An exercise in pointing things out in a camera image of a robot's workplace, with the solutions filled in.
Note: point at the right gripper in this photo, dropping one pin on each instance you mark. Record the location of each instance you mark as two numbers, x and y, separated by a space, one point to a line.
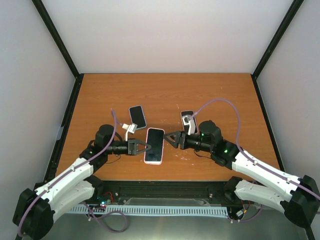
177 140

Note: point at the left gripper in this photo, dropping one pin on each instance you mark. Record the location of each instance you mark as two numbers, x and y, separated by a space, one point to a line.
132 146

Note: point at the pink phone case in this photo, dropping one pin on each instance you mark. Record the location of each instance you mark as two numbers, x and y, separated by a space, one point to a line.
155 163

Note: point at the white phone case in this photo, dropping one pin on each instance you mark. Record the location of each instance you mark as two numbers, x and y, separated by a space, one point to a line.
182 117

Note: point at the light blue phone case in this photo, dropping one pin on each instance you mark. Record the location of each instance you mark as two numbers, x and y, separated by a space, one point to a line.
143 127

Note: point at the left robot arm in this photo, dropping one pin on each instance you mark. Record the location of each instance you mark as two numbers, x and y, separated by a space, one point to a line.
37 210

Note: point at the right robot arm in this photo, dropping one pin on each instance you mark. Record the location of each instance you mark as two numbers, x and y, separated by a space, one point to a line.
298 198

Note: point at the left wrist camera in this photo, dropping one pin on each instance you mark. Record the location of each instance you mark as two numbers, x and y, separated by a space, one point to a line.
130 129

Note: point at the black aluminium frame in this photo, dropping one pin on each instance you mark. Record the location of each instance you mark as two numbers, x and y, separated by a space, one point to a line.
157 189

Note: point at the light blue cable duct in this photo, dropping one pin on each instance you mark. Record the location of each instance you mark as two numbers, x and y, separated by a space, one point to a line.
163 211

